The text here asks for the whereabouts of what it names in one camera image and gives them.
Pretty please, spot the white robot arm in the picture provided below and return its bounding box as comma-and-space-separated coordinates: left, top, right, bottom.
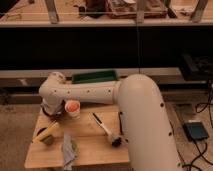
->
39, 72, 183, 171

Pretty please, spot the purple bowl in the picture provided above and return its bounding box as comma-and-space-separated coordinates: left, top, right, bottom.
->
41, 103, 63, 116

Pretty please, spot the green tray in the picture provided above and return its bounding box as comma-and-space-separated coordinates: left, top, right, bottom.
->
72, 70, 118, 84

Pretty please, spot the white cup with orange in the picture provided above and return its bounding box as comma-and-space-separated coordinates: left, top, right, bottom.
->
65, 100, 80, 119

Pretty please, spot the grey crumpled cloth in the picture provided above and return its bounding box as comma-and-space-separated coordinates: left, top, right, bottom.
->
61, 132, 77, 171

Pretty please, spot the black box on shelf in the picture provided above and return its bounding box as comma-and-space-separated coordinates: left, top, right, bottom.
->
179, 54, 213, 81

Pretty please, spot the dark blue foot pedal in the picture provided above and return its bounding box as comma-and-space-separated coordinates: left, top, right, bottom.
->
183, 122, 209, 141

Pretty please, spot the black floor cable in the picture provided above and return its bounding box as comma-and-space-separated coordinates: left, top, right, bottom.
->
181, 79, 213, 171

